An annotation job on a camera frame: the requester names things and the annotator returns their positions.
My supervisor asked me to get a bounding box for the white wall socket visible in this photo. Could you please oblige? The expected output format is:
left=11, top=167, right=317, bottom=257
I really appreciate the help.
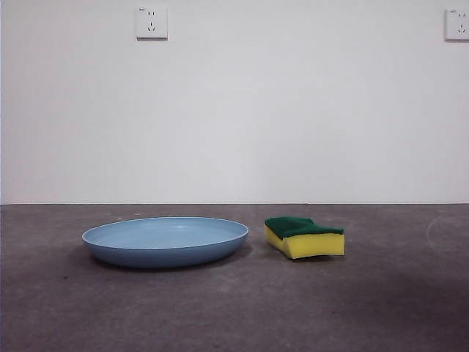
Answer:
left=136, top=5, right=169, bottom=41
left=445, top=7, right=469, bottom=43

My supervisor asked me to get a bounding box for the yellow and green sponge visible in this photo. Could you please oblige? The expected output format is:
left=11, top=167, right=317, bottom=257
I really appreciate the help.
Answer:
left=264, top=216, right=346, bottom=260

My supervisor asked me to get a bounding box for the light blue round plate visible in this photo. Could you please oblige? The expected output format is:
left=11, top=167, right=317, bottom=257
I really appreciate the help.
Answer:
left=81, top=216, right=250, bottom=269

